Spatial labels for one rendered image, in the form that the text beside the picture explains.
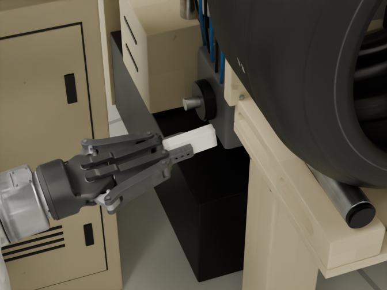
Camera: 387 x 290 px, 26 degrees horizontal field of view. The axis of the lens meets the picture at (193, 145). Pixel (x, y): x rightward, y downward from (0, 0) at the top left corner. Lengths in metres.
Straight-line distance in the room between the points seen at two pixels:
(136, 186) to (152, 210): 1.37
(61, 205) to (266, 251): 0.81
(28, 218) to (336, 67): 0.42
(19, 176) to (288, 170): 0.44
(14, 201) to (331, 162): 0.40
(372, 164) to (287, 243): 0.71
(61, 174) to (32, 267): 1.03
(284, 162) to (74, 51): 0.57
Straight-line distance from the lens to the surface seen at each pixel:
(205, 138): 1.11
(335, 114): 1.01
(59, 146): 1.83
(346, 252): 1.23
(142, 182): 1.06
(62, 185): 1.06
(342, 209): 1.19
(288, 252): 1.82
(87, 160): 1.09
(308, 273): 1.90
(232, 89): 1.40
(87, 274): 2.15
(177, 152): 1.09
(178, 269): 2.28
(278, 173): 1.32
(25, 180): 1.06
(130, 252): 2.32
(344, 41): 0.95
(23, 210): 1.06
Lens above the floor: 1.75
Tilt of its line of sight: 42 degrees down
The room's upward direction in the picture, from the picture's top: straight up
